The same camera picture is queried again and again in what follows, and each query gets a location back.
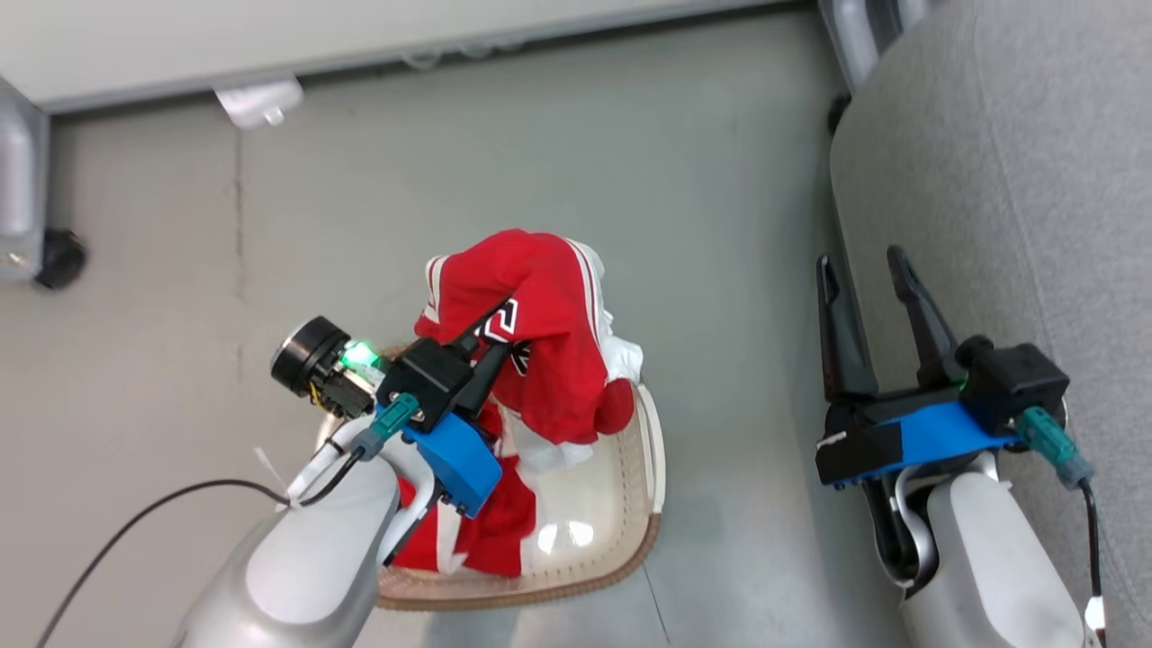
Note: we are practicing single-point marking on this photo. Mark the red white sports jersey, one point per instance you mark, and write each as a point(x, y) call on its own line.
point(549, 297)

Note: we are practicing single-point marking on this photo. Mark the white partition panel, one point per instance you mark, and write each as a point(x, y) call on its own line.
point(270, 36)

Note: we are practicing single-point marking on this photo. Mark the grey fabric sofa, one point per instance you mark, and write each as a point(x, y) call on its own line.
point(1017, 180)

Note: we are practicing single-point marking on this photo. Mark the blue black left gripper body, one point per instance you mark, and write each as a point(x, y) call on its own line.
point(454, 463)

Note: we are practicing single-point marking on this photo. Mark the cream plastic laundry basket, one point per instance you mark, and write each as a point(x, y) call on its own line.
point(594, 522)

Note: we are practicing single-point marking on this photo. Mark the black caster wheel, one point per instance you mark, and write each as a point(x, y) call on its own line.
point(61, 259)
point(839, 112)

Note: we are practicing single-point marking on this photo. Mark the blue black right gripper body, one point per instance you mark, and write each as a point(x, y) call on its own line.
point(936, 432)

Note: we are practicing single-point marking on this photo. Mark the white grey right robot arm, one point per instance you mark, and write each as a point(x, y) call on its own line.
point(981, 558)

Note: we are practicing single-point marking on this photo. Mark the white power strip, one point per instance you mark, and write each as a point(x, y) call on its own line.
point(259, 101)

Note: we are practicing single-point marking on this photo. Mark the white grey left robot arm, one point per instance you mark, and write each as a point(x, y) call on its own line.
point(306, 567)

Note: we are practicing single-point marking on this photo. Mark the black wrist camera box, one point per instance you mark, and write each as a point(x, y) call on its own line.
point(427, 373)
point(1017, 382)

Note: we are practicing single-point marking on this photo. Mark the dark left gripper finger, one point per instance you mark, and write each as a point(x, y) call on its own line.
point(490, 369)
point(486, 322)

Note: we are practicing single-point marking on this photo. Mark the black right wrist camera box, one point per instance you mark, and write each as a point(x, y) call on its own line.
point(1017, 382)

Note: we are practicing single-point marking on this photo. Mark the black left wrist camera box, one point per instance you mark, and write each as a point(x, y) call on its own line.
point(427, 373)

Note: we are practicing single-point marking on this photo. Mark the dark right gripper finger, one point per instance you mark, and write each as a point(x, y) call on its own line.
point(927, 328)
point(841, 342)

